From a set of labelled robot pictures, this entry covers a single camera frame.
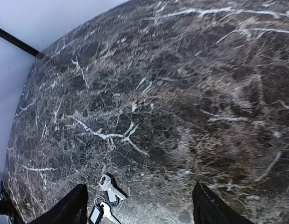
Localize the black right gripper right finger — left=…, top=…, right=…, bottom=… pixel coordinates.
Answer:
left=192, top=182, right=253, bottom=224

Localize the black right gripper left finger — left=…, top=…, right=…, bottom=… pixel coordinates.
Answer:
left=30, top=184, right=88, bottom=224

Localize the metal keyring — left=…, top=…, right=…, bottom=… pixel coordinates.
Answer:
left=93, top=195, right=106, bottom=208

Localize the black frame post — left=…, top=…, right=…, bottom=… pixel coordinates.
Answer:
left=0, top=28, right=40, bottom=57

